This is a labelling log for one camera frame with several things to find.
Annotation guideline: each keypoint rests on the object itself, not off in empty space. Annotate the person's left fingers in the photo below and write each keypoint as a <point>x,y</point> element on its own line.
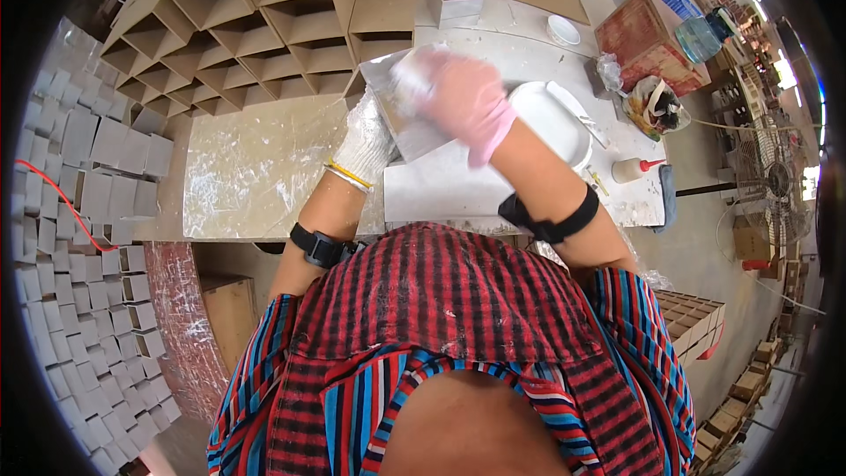
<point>367,116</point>

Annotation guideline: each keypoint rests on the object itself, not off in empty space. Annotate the person's left hand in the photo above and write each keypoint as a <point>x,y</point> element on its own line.
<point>365,145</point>

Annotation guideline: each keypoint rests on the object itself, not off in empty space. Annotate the red wooden crate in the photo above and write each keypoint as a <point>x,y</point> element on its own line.
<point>644,46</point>

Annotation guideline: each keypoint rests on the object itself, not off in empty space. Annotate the white sheet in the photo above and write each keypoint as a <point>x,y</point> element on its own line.
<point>436,188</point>

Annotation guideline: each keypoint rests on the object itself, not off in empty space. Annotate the silver grey box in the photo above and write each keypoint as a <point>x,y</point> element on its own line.
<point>410,132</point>

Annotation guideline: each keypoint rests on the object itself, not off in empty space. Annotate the grey cloth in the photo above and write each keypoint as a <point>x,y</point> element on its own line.
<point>664,198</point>

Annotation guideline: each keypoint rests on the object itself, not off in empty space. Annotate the crumpled clear plastic bag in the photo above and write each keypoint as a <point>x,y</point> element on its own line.
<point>609,71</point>

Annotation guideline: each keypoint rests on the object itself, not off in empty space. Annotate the row of brown cartons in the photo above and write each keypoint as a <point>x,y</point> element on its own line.
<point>733,403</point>

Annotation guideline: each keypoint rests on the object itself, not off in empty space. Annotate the stack of open cardboard boxes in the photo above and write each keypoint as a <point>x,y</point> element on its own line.
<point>251,26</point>

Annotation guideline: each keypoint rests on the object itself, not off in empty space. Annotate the person's right fingers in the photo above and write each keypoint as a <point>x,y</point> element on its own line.
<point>423,76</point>

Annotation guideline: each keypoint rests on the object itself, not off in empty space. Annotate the standing metal fan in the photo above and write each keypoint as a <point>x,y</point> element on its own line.
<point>773,182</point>

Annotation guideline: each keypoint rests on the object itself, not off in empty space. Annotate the small white bowl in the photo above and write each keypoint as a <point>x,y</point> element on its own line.
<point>563,30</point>

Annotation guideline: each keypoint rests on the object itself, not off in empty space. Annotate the background shelves with goods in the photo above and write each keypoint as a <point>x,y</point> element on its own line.
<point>747,79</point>

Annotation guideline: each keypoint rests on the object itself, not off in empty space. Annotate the blue plastic crate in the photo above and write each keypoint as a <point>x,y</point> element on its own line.
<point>681,3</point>

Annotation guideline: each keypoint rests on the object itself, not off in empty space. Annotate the person's body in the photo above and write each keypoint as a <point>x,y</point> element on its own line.
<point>456,317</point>

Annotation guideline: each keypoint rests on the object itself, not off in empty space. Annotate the blue water bottle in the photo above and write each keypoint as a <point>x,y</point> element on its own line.
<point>700,36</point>

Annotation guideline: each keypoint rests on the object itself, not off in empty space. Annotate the small grey open box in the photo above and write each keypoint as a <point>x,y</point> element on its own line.
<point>456,3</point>

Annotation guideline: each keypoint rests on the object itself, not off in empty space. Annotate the person's right hand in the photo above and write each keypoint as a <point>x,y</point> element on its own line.
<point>466,102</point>

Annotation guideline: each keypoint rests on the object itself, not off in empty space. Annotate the black wrist band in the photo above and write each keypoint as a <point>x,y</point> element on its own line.
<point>317,248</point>
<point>568,221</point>

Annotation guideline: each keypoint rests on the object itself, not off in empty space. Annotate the glue bottle with red tip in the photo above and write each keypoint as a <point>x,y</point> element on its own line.
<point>628,170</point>

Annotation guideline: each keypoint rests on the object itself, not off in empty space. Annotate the white scraper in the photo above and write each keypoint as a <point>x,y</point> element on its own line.
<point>581,117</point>

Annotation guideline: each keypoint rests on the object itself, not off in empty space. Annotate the white glue tray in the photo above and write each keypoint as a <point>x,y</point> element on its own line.
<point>548,122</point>

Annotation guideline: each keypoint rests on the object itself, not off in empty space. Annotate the heap of grey boxes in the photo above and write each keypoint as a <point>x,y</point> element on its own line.
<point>86,317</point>

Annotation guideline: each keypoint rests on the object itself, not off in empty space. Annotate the plastic bag with tools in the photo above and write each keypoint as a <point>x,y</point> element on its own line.
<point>654,109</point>

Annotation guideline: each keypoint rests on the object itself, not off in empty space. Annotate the pallet of cardboard boxes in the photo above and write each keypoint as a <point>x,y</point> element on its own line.
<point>691,320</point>

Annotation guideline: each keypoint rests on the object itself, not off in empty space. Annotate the small yellow tool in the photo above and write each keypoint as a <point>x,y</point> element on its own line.
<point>598,183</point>

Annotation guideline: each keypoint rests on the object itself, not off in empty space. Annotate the plastic covered work board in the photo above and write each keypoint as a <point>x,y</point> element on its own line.
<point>258,165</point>

